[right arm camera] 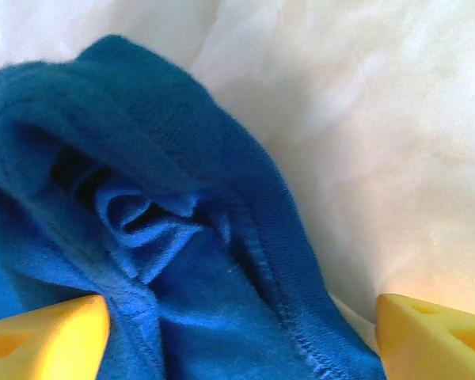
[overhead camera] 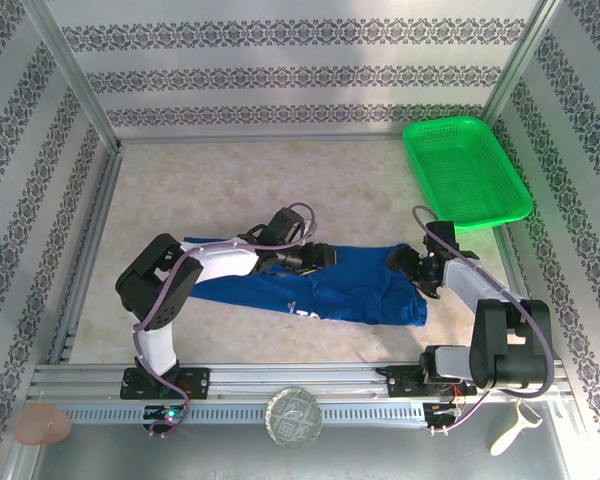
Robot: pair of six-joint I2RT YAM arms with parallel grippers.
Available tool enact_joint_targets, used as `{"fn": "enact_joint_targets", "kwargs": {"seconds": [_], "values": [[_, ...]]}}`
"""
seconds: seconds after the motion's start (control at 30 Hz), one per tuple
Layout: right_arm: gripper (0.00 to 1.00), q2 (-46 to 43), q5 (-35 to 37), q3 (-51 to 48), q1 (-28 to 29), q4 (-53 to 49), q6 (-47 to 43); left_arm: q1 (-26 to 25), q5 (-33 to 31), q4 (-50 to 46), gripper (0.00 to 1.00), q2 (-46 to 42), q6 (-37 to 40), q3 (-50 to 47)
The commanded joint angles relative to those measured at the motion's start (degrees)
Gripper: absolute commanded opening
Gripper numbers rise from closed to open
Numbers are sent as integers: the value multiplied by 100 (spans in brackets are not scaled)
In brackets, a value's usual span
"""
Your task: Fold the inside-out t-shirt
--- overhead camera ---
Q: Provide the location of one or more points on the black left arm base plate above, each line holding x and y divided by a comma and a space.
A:
197, 382

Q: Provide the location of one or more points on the aluminium frame post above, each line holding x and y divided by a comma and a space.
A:
75, 75
522, 55

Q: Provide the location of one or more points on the pink stone-like object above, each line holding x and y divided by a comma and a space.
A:
42, 425

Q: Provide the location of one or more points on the small circuit board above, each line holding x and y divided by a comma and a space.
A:
167, 414
442, 412

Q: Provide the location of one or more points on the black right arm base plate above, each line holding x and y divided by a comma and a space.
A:
400, 382

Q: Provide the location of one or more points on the wide aluminium mounting rail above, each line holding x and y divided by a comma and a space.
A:
290, 375

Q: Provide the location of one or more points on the aluminium frame rail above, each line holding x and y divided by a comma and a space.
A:
94, 225
519, 272
230, 138

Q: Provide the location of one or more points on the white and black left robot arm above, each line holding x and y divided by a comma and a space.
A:
225, 260

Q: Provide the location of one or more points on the blue printed t-shirt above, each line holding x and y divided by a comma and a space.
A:
360, 285

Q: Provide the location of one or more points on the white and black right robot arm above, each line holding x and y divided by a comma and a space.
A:
467, 280

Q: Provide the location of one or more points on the white peeler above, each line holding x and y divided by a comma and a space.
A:
510, 435

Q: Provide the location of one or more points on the green plastic basket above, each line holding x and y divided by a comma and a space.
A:
460, 170

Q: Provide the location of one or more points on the round patterned glass dish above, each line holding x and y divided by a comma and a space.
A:
294, 417

